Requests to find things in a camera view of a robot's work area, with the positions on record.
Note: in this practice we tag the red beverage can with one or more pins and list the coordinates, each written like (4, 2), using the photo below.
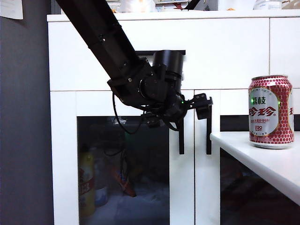
(269, 117)

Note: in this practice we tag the white cabinet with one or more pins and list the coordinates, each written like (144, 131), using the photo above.
(211, 15)

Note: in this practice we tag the white glass-panel cabinet door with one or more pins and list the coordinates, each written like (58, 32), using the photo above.
(201, 187)
(64, 152)

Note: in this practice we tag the white jar blue label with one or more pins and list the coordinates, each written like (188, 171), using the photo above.
(101, 194)

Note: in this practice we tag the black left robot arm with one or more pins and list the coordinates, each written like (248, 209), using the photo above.
(100, 35)

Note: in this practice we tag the small orange object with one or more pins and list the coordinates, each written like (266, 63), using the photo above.
(230, 9)

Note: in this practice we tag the narrow white drawer front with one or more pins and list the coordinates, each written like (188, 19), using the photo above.
(284, 54)

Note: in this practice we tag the yellow bottle red label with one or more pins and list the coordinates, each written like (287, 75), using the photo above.
(86, 182)

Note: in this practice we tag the white paper sheet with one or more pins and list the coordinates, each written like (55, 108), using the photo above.
(11, 9)

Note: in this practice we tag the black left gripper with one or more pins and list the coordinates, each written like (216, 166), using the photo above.
(175, 110)

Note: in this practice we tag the wide white drawer front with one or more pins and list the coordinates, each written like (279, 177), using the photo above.
(222, 58)

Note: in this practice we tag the black angled object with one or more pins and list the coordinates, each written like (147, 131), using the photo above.
(193, 4)

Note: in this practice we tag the orange snack packet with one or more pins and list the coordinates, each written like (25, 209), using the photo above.
(125, 185)

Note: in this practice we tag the orange fruit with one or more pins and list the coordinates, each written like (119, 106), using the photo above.
(114, 11)

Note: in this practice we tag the beige cardboard box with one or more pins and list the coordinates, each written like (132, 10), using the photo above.
(290, 6)

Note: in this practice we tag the crumpled white plastic sheet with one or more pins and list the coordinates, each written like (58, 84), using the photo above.
(154, 199)

